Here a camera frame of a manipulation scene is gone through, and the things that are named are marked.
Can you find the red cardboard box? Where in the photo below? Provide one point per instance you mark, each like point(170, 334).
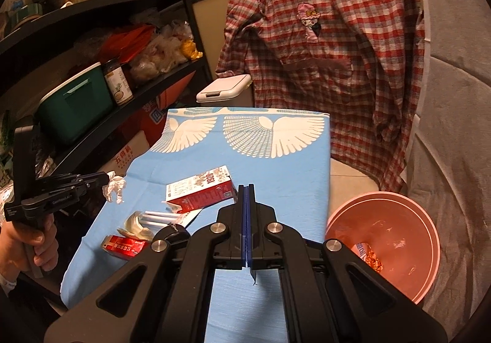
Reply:
point(122, 247)

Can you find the person's left hand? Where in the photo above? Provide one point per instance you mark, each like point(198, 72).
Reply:
point(23, 241)

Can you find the white lidded bin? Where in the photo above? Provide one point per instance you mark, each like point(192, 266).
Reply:
point(222, 88)

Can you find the clear plastic bags bundle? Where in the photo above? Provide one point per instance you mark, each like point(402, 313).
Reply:
point(153, 59)

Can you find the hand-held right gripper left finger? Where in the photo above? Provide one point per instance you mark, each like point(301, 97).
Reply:
point(234, 228)

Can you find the red plastic bag on shelf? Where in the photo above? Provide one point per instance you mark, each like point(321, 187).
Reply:
point(126, 40)

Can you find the red and white milk carton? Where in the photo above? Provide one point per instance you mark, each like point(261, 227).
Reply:
point(199, 193)

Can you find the blue bird print tablecloth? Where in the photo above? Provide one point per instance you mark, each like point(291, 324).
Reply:
point(268, 174)

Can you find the grey cloth cover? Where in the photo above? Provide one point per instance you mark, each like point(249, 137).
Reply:
point(452, 116)

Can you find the labelled glass jar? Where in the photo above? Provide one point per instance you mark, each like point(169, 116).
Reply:
point(119, 86)

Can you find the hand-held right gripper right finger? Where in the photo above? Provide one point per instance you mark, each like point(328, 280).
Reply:
point(264, 228)

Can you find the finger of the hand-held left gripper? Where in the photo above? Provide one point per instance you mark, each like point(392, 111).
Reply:
point(76, 178)
point(88, 189)

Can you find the red plaid shirt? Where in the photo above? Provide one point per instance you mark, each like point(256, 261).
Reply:
point(326, 78)

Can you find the white tissue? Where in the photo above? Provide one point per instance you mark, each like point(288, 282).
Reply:
point(115, 187)

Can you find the green storage box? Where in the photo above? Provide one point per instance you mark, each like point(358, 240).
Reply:
point(76, 109)

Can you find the orange snack bag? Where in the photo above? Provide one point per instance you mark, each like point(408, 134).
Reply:
point(370, 258)

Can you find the printed cardboard box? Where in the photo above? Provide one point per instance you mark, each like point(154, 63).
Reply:
point(153, 113)

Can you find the pink plastic bucket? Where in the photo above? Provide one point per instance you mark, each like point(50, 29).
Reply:
point(399, 235)

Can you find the white toothpaste tube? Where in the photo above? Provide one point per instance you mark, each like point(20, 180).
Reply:
point(161, 217)

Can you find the person's left forearm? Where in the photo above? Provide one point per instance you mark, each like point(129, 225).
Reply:
point(7, 283)

